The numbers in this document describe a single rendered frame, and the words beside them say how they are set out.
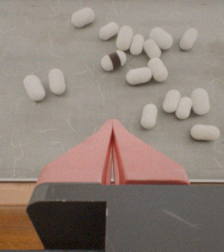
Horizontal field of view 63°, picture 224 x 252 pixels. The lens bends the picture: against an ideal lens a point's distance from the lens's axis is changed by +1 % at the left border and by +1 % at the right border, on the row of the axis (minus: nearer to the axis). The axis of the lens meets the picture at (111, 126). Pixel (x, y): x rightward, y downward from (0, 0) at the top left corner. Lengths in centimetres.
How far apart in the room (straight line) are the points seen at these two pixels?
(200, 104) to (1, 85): 28
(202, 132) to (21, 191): 23
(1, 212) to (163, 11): 36
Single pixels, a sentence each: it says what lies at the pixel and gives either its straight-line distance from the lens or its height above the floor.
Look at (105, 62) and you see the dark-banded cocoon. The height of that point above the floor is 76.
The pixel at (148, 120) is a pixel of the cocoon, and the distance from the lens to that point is 23.
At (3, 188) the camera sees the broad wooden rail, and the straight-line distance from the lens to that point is 27.
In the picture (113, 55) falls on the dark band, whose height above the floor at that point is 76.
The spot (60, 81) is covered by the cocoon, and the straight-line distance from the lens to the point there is 26.
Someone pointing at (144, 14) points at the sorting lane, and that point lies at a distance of 35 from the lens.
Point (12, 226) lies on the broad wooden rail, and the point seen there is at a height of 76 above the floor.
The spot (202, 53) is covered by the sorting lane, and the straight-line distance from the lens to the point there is 33.
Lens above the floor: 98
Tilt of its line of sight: 76 degrees down
